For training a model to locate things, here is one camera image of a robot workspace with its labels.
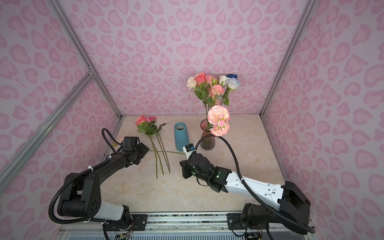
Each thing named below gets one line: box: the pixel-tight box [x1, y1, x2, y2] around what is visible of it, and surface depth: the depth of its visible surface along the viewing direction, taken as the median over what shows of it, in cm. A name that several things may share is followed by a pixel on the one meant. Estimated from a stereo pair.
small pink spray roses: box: [207, 84, 230, 137], surface depth 54 cm
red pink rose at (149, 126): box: [135, 115, 166, 180], surface depth 109 cm
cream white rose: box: [186, 76, 208, 120], surface depth 84 cm
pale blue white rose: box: [219, 75, 241, 106], surface depth 78 cm
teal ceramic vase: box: [174, 122, 190, 152], surface depth 90 cm
